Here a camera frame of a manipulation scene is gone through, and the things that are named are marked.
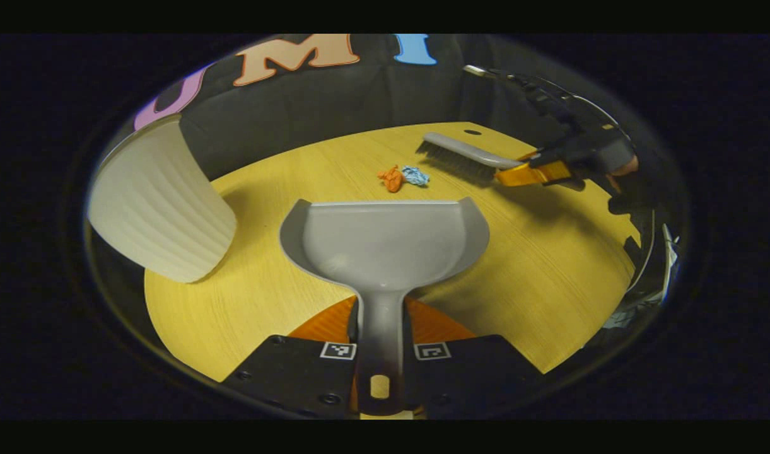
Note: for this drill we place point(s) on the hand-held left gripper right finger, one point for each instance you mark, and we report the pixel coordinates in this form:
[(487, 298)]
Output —
[(473, 372)]

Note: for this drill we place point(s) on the blue paper scrap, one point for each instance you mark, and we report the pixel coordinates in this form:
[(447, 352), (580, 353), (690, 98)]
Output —
[(415, 176)]

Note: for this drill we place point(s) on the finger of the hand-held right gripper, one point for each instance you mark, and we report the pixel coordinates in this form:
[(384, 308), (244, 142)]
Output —
[(531, 156), (536, 173)]

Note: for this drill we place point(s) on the grey plastic dustpan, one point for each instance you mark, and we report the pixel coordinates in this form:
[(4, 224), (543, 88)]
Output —
[(384, 246)]

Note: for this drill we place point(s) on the small grey broom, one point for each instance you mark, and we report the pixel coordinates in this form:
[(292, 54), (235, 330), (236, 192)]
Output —
[(466, 154)]

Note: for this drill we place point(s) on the wooden desktop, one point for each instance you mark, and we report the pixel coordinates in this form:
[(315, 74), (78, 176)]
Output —
[(548, 265)]

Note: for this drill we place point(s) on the orange paper scrap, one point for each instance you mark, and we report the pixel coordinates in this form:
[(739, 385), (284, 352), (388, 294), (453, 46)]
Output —
[(391, 180)]

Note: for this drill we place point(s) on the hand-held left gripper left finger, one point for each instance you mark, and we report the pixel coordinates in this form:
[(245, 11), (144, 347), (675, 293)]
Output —
[(296, 372)]

